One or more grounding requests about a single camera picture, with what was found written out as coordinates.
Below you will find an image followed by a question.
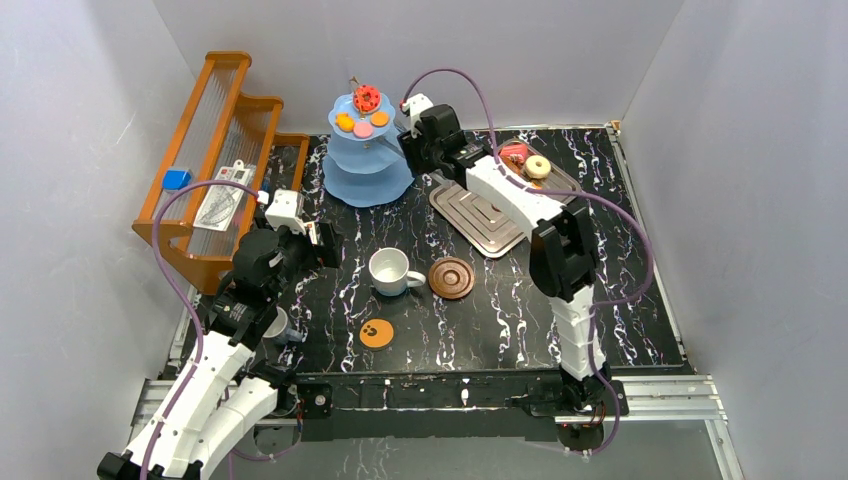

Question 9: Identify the cream white donut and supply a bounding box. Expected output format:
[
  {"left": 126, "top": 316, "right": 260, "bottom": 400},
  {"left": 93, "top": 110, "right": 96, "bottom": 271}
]
[{"left": 523, "top": 155, "right": 552, "bottom": 180}]

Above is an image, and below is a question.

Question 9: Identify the brown wooden saucer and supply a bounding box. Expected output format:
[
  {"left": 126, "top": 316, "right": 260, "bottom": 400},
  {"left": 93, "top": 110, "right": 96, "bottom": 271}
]
[{"left": 427, "top": 257, "right": 475, "bottom": 300}]

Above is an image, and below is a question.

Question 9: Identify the orange wooden tiered rack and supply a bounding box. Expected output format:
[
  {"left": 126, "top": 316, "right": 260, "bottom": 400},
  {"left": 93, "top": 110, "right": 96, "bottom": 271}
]
[{"left": 132, "top": 51, "right": 310, "bottom": 295}]

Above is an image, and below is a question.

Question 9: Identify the round orange cookie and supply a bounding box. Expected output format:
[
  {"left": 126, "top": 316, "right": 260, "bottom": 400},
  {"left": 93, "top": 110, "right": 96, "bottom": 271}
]
[{"left": 369, "top": 111, "right": 391, "bottom": 128}]

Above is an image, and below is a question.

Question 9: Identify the white ceramic mug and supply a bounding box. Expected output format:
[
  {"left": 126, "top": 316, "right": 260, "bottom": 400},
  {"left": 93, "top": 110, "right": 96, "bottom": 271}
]
[{"left": 368, "top": 248, "right": 427, "bottom": 297}]

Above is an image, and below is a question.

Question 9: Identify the pink round macaron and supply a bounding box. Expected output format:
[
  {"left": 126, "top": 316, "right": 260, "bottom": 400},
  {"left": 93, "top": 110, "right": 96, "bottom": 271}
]
[{"left": 352, "top": 121, "right": 374, "bottom": 139}]

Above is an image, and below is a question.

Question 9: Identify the blue eraser block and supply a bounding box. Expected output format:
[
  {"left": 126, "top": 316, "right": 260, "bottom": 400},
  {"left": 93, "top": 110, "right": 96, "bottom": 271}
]
[{"left": 161, "top": 169, "right": 193, "bottom": 192}]

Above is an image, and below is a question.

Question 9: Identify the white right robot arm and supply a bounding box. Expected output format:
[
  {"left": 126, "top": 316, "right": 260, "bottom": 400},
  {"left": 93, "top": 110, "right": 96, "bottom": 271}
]
[{"left": 398, "top": 97, "right": 605, "bottom": 414}]

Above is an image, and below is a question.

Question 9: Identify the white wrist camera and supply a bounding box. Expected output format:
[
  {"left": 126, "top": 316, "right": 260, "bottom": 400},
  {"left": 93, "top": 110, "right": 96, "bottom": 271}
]
[
  {"left": 265, "top": 188, "right": 306, "bottom": 235},
  {"left": 401, "top": 93, "right": 434, "bottom": 138}
]

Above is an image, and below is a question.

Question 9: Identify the orange fish-shaped cookie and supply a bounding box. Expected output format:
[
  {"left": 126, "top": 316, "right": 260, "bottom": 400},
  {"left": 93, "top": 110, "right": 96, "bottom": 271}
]
[{"left": 335, "top": 112, "right": 356, "bottom": 132}]

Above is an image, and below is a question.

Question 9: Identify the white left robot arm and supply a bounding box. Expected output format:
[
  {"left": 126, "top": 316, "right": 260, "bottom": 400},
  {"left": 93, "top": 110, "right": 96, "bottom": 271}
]
[{"left": 97, "top": 222, "right": 342, "bottom": 479}]

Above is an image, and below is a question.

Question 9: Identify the orange round coaster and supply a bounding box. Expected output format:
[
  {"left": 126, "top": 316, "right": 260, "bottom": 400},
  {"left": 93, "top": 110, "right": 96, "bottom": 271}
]
[{"left": 358, "top": 318, "right": 395, "bottom": 350}]

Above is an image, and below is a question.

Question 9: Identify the clear ruler set package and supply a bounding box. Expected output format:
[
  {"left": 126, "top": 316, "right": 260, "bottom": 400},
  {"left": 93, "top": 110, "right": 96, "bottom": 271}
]
[{"left": 193, "top": 159, "right": 255, "bottom": 232}]

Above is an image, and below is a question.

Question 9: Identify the blue three-tier cake stand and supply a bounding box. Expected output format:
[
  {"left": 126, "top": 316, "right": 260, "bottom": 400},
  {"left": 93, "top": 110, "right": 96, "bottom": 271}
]
[{"left": 322, "top": 78, "right": 414, "bottom": 208}]

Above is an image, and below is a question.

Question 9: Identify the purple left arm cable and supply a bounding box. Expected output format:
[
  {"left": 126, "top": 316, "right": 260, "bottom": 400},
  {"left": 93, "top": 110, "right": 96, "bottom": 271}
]
[{"left": 139, "top": 180, "right": 270, "bottom": 480}]

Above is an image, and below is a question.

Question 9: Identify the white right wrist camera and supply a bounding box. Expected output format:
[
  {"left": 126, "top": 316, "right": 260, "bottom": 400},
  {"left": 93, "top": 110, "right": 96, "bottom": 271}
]
[{"left": 401, "top": 93, "right": 434, "bottom": 138}]

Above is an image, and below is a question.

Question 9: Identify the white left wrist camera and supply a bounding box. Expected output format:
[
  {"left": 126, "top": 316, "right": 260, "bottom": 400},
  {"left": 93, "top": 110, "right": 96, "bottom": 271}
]
[{"left": 265, "top": 188, "right": 306, "bottom": 235}]

